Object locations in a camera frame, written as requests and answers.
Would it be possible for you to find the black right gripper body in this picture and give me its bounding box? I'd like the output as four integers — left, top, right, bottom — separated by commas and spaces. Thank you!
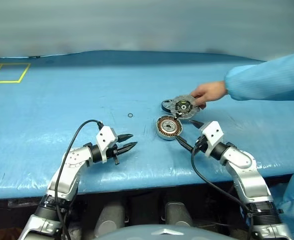
193, 134, 208, 154

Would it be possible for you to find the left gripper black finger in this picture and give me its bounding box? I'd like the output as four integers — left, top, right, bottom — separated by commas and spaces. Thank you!
116, 133, 134, 144
116, 141, 139, 155

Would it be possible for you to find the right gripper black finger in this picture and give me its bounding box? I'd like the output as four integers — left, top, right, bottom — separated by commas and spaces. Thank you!
188, 119, 205, 131
175, 134, 197, 154

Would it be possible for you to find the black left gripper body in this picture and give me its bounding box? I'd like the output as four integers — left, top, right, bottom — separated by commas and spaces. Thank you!
105, 142, 121, 166

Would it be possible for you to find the copper-wound motor stator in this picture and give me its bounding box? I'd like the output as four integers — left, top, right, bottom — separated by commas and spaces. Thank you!
154, 115, 184, 141

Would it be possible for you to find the dark spoked rotor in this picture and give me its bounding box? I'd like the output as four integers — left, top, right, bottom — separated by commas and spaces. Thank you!
160, 98, 178, 113

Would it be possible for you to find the person's bare hand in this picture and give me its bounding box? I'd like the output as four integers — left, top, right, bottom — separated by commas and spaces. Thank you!
190, 80, 229, 110

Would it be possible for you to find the grey rounded robot leg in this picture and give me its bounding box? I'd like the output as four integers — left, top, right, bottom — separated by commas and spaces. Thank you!
96, 199, 126, 238
162, 201, 193, 228

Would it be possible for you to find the blue plastic table cover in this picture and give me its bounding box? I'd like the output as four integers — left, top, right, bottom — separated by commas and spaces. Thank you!
0, 49, 294, 201

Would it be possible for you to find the grey robot chest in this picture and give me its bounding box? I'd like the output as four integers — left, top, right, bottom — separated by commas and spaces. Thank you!
94, 223, 198, 240

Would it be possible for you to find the yellow tape marking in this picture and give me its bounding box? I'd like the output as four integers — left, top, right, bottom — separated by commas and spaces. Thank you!
0, 62, 32, 84

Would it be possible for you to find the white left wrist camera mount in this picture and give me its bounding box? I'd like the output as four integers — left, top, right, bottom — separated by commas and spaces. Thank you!
95, 126, 119, 164

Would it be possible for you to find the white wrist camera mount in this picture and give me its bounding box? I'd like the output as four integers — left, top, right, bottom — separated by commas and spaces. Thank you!
95, 126, 119, 164
199, 121, 225, 158

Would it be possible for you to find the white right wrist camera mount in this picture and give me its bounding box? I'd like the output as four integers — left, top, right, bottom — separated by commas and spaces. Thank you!
199, 121, 225, 158

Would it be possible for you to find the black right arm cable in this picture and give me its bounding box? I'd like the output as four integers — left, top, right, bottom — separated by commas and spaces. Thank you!
190, 142, 253, 240

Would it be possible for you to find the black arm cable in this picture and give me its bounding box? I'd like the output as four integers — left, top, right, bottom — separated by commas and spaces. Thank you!
54, 119, 105, 240
190, 142, 253, 240

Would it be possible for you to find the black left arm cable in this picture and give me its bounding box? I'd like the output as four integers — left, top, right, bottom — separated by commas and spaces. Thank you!
54, 119, 105, 240

